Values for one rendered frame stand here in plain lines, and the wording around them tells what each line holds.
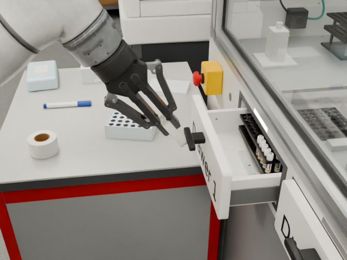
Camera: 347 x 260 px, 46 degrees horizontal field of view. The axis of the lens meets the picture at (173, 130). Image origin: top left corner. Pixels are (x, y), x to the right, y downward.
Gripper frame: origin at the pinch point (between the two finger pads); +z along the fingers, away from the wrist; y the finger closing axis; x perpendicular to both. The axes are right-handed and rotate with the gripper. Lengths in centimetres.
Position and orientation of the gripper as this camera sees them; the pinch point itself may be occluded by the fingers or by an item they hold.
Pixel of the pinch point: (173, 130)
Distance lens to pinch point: 79.3
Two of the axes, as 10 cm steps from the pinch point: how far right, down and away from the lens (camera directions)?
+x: -1.4, -5.3, 8.4
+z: 5.7, 6.5, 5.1
